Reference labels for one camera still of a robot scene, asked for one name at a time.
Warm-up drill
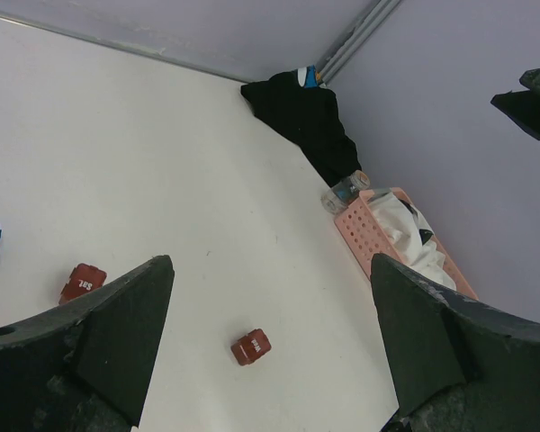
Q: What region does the red Sat pill box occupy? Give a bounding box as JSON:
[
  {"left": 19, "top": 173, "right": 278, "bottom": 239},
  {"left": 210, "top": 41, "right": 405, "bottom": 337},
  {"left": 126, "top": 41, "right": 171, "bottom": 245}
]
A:
[{"left": 58, "top": 263, "right": 107, "bottom": 305}]

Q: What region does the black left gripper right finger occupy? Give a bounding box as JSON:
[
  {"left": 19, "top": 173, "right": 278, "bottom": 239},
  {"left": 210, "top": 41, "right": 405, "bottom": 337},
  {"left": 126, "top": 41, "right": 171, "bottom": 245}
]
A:
[{"left": 371, "top": 253, "right": 540, "bottom": 431}]

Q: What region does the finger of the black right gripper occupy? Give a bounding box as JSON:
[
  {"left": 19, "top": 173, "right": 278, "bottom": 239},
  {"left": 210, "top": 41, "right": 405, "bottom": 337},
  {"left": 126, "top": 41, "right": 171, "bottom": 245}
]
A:
[{"left": 490, "top": 68, "right": 540, "bottom": 140}]

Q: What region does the white cloth in basket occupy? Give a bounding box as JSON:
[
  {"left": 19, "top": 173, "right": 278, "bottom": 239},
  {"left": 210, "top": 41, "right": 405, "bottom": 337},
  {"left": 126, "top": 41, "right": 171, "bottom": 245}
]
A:
[{"left": 369, "top": 193, "right": 456, "bottom": 291}]

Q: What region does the pink perforated basket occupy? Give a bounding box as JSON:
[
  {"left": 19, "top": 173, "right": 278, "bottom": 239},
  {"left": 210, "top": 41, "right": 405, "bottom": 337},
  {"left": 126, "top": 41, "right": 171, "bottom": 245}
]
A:
[{"left": 334, "top": 187, "right": 480, "bottom": 302}]

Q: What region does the aluminium corner post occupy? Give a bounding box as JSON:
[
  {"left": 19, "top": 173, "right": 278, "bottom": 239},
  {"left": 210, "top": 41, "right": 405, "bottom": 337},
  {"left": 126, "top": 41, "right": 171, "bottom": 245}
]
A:
[{"left": 316, "top": 0, "right": 402, "bottom": 84}]

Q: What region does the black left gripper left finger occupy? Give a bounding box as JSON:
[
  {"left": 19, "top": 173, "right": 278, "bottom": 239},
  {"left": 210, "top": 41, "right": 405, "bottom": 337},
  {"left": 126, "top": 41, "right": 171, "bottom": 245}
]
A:
[{"left": 0, "top": 255, "right": 175, "bottom": 431}]

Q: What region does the clear pill bottle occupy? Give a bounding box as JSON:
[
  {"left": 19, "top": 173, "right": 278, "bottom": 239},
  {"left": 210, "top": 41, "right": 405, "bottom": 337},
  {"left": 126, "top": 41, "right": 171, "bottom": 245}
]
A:
[{"left": 321, "top": 170, "right": 370, "bottom": 215}]

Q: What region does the red Wed pill box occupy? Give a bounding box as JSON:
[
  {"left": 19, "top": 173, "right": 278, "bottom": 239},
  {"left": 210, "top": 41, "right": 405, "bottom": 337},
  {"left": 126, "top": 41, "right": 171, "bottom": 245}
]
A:
[{"left": 230, "top": 328, "right": 272, "bottom": 366}]

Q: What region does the black cloth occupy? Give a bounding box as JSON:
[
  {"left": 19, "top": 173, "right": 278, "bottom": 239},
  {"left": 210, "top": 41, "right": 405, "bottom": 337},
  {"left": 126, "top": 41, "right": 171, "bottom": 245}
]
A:
[{"left": 240, "top": 66, "right": 362, "bottom": 186}]

